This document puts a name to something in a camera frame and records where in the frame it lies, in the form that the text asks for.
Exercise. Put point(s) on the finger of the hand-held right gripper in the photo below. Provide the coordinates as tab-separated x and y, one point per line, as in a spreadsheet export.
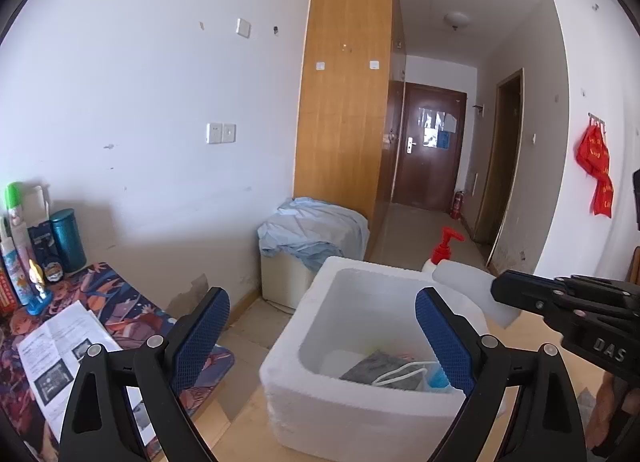
530	289

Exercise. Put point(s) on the ceiling lamp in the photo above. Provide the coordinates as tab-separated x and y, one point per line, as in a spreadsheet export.
457	19

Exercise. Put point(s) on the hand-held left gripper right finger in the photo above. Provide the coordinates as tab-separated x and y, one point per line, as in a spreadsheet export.
445	342

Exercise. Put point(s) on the white tube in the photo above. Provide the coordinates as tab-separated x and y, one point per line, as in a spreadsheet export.
6	247

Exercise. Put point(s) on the white double wall socket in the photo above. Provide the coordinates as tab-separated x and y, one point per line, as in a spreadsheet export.
221	132

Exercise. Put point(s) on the stack of blue face masks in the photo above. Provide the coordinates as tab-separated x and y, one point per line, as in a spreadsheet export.
435	378

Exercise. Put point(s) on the white wall switch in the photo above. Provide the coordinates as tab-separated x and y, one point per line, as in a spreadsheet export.
243	28

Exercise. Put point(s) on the papers on door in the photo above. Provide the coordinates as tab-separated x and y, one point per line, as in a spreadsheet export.
437	124

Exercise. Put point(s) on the dark brown door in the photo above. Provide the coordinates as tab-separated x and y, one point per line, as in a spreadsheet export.
425	177

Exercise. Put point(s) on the white foam box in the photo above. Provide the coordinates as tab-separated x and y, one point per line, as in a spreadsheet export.
320	392

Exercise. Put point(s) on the printed desk mat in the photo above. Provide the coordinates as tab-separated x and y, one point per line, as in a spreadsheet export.
130	307

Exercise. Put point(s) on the brown side door frame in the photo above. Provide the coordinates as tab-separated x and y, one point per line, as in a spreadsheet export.
505	167

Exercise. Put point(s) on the white red pump bottle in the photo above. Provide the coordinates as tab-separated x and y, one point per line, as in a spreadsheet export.
465	282

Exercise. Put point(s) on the person's right hand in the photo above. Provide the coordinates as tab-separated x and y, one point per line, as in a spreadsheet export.
602	404

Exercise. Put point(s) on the white cabinet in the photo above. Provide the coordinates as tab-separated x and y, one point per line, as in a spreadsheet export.
280	279

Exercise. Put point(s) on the white paper leaflet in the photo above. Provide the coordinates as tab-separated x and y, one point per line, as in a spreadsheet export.
65	337

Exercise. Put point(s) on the dark blue box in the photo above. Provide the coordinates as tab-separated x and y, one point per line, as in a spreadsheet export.
41	239

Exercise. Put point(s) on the light blue cloth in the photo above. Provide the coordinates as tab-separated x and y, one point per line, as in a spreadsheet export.
320	227

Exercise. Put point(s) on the small yellow figurine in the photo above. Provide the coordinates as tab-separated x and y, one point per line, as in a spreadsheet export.
37	287

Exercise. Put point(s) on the grey cloth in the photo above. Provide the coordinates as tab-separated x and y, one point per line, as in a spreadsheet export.
370	367

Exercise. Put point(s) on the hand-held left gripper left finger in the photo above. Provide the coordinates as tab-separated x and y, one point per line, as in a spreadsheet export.
200	337

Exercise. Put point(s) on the wooden wardrobe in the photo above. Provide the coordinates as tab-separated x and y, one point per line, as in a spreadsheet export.
340	142

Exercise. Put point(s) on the red fire extinguisher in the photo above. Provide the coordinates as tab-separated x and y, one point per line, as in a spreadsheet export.
457	204

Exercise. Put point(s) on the small round tin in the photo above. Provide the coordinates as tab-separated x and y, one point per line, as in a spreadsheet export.
53	272

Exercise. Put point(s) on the teal canister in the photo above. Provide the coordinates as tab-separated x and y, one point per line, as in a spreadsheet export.
67	240

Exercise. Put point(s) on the wall hook rack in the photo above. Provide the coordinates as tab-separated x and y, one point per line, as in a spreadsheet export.
597	118

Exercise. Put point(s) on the small wall shelf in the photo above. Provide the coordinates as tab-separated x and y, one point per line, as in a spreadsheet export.
479	108

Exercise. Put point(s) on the red hanging cloth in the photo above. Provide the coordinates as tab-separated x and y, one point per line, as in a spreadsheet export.
595	162

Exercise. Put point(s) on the green cap spray can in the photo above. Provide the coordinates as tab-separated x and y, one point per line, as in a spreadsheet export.
17	227

